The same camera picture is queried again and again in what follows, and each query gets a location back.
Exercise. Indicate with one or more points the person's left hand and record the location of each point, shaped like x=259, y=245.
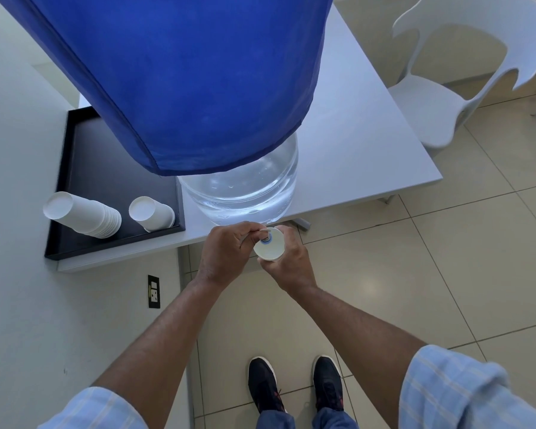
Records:
x=223, y=254

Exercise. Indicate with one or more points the person's right hand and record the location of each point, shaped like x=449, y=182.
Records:
x=295, y=268

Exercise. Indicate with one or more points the person's right thumb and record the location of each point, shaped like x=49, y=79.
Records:
x=288, y=239

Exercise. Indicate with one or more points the person's left fingers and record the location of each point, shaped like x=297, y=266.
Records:
x=248, y=228

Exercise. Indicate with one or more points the blue white dispenser tap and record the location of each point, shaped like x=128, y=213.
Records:
x=265, y=238

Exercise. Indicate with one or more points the single white paper cup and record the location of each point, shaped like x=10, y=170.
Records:
x=268, y=251

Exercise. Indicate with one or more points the person's left forearm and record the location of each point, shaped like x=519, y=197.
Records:
x=161, y=339

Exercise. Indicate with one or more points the person's right forearm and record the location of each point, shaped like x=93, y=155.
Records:
x=353, y=339

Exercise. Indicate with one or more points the grey table leg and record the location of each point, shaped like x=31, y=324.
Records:
x=387, y=200
x=302, y=223

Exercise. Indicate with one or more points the clear water jug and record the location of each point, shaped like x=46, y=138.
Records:
x=245, y=192

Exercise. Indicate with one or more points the short stack white paper cups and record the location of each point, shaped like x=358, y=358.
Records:
x=154, y=215

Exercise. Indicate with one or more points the dark navy left shoe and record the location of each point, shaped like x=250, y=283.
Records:
x=264, y=384

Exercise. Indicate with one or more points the dark navy shoe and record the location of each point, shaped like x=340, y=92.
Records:
x=327, y=382
x=264, y=384

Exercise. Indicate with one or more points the dark navy right shoe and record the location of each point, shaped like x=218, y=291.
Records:
x=327, y=382

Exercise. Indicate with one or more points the black rectangular tray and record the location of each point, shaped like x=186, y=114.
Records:
x=102, y=169

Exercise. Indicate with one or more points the long stack of white paper cups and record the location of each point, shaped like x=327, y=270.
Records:
x=87, y=215

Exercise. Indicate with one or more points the blue fabric jug cover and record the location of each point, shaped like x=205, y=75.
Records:
x=183, y=71

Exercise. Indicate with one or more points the blue trousers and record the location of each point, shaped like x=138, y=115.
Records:
x=335, y=419

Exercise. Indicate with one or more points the white plastic chair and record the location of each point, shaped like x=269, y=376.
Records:
x=429, y=104

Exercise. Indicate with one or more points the light blue checked shirt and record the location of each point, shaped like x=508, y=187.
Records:
x=464, y=393

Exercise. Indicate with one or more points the black wall socket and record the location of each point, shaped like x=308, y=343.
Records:
x=153, y=292

